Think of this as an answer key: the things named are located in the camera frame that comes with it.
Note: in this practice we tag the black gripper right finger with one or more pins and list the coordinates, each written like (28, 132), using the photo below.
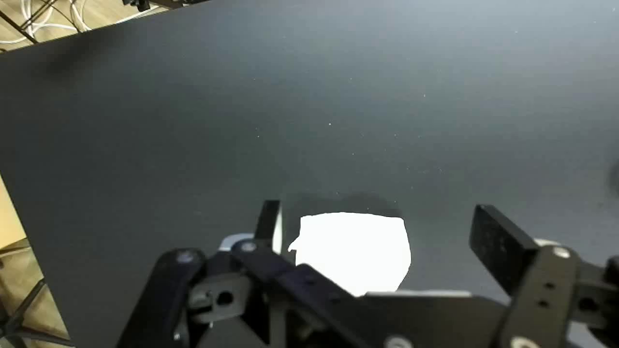
(535, 282)

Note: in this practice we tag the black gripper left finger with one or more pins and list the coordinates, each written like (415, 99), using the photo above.
(194, 290)

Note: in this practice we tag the white patterned cloth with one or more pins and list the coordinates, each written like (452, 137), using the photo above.
(351, 253)

